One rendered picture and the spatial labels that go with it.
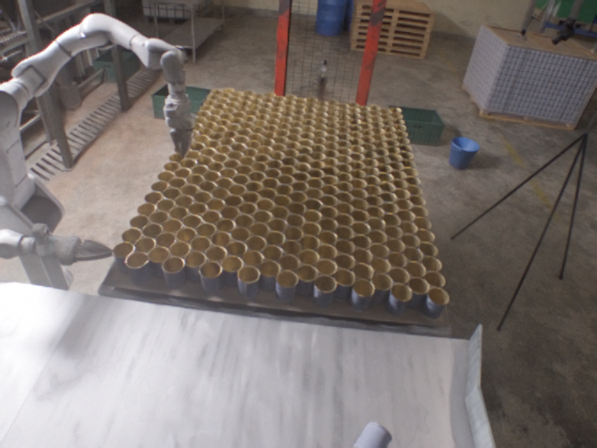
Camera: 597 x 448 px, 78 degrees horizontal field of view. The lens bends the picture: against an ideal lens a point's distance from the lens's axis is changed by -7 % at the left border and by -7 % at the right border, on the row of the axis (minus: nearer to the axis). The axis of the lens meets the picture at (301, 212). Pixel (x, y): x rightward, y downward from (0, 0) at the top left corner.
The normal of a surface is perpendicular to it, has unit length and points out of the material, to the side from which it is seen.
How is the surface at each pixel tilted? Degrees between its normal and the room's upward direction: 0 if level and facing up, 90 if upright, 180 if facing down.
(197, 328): 0
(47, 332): 0
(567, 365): 0
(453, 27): 90
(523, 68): 92
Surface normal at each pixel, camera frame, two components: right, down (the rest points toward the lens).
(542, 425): 0.09, -0.78
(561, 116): -0.11, 0.62
